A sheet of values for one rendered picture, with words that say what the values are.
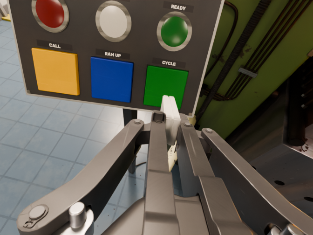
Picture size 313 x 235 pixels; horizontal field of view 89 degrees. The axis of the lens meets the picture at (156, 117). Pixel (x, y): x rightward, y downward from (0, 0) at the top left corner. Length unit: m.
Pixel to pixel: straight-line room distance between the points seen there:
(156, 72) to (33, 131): 1.42
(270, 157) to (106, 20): 0.49
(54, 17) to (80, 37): 0.04
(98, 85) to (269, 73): 0.48
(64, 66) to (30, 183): 1.17
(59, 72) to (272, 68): 0.54
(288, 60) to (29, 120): 1.69
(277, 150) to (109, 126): 1.22
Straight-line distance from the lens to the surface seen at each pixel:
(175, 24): 0.30
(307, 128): 0.53
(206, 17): 0.31
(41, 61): 0.36
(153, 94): 0.30
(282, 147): 0.49
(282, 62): 0.57
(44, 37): 0.36
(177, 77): 0.30
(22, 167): 1.50
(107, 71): 0.31
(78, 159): 1.37
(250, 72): 0.57
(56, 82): 0.35
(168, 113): 0.15
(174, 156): 0.64
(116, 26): 0.30
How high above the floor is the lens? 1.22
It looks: 55 degrees down
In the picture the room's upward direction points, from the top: 12 degrees clockwise
